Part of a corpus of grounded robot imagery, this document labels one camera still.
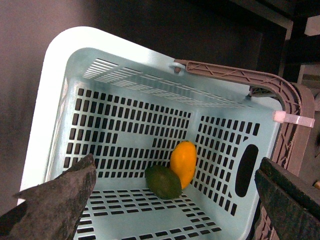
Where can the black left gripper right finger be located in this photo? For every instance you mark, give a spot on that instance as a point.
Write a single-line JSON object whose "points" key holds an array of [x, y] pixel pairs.
{"points": [[292, 205]]}

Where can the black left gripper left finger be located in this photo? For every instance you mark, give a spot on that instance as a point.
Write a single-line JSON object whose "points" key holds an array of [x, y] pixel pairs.
{"points": [[51, 210]]}

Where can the brown plastic basket handle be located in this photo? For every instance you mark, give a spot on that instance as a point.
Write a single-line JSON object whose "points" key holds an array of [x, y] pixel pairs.
{"points": [[295, 125]]}

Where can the green avocado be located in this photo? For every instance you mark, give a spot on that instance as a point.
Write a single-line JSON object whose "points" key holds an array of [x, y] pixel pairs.
{"points": [[163, 182]]}

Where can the yellow mango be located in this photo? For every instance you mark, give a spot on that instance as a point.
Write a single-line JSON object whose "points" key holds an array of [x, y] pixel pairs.
{"points": [[183, 162]]}

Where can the light teal plastic basket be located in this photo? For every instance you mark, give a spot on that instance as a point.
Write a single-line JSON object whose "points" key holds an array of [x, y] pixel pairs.
{"points": [[124, 104]]}

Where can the white zip tie right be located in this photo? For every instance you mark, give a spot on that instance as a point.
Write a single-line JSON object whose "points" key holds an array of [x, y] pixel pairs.
{"points": [[283, 117]]}

